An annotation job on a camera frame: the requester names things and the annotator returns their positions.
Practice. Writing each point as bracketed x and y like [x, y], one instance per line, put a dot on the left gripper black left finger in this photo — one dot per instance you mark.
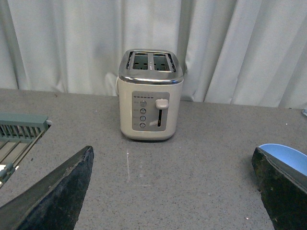
[54, 202]

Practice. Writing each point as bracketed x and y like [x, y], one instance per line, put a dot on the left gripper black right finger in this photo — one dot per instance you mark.
[283, 191]

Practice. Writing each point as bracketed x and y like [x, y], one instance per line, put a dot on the blue bowl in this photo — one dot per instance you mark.
[287, 155]

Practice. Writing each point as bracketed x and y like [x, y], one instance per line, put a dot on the green dish rack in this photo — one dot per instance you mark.
[18, 134]

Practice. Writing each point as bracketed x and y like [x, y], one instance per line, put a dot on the clear plastic container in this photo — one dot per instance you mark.
[304, 111]

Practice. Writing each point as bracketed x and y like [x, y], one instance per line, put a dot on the white curtain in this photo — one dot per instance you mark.
[251, 52]

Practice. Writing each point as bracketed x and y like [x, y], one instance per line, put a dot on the cream two-slot toaster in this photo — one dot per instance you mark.
[149, 86]

